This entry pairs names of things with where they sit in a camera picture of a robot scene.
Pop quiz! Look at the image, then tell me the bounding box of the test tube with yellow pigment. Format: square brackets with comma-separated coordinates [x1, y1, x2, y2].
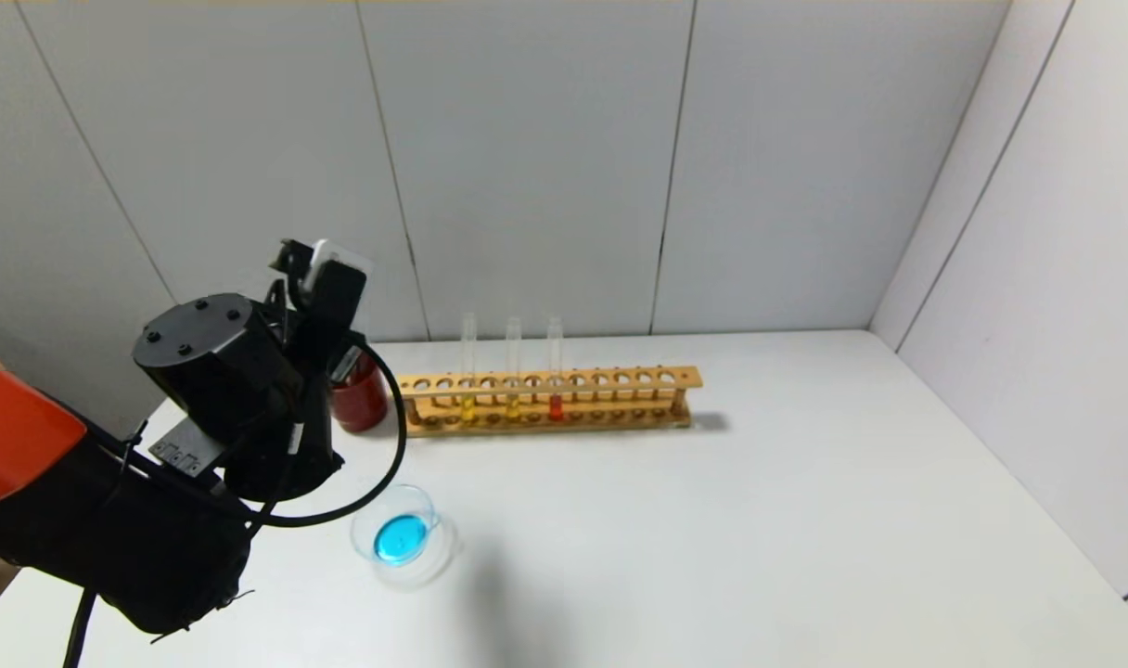
[505, 317, 523, 424]
[461, 313, 480, 426]

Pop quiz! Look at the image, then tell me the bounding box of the wooden test tube rack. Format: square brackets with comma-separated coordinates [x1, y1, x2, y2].
[392, 366, 704, 439]

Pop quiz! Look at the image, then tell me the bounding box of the test tube with red pigment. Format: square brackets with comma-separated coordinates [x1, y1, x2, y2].
[546, 318, 566, 423]

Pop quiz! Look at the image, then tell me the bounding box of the dark red plastic cup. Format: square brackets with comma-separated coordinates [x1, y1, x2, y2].
[330, 355, 391, 434]

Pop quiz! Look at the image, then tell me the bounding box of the clear glass beaker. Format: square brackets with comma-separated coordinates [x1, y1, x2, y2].
[351, 483, 457, 588]

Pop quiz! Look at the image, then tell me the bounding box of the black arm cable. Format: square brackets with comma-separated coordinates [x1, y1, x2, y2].
[249, 341, 408, 530]

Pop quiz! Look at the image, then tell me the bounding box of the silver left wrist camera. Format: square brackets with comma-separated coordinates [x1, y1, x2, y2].
[269, 238, 373, 328]

